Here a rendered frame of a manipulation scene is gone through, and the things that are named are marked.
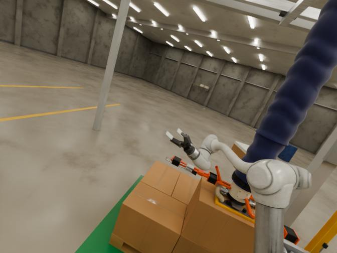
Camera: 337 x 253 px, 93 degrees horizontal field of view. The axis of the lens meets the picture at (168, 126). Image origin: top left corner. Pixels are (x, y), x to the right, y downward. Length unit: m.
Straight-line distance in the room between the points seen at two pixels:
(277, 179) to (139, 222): 1.33
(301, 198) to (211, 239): 1.64
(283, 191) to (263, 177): 0.09
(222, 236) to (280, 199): 0.94
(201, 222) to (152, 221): 0.44
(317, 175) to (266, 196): 2.13
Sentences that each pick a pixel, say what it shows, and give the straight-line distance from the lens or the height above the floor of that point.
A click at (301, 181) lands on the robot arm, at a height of 1.55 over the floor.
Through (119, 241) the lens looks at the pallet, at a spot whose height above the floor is 0.10.
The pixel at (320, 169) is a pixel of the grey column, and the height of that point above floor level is 1.34.
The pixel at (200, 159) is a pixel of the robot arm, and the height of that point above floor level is 1.29.
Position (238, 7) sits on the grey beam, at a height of 3.13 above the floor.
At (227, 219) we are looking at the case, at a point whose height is 0.90.
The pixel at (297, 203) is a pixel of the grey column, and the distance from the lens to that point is 2.98.
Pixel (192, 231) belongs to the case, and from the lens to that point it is 1.65.
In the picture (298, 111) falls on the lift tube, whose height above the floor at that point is 1.84.
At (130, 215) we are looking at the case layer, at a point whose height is 0.47.
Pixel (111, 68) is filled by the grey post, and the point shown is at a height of 1.48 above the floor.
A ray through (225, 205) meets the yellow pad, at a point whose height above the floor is 0.97.
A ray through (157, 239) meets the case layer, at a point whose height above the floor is 0.37.
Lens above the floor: 1.77
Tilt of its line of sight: 17 degrees down
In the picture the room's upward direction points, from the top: 21 degrees clockwise
